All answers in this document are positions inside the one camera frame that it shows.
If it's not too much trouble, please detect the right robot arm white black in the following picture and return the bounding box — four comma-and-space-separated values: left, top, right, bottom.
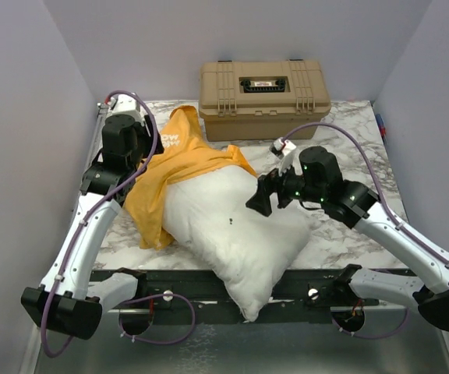
246, 139, 449, 332

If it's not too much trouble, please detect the white pillow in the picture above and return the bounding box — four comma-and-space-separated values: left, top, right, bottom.
163, 166, 313, 322

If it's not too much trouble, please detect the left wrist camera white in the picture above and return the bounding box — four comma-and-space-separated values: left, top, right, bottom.
107, 94, 142, 120

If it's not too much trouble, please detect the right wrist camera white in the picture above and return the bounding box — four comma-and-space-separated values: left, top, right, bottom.
270, 137, 296, 176

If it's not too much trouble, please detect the tan plastic toolbox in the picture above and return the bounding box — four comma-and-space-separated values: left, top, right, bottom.
198, 59, 331, 142

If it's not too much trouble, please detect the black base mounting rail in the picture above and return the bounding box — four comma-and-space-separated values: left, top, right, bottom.
120, 265, 378, 331

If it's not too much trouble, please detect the orange Mickey Mouse pillowcase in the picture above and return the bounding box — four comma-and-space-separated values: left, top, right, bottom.
124, 105, 256, 250

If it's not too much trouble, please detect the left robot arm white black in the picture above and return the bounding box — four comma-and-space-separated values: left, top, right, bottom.
20, 114, 164, 340

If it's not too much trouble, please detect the blue red object at wall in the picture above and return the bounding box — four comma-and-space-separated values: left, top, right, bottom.
375, 114, 387, 144

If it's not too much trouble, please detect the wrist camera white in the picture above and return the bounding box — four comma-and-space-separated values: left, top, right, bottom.
270, 137, 296, 176
107, 94, 142, 120

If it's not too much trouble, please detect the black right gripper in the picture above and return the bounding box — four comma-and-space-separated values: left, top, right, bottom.
246, 155, 325, 215

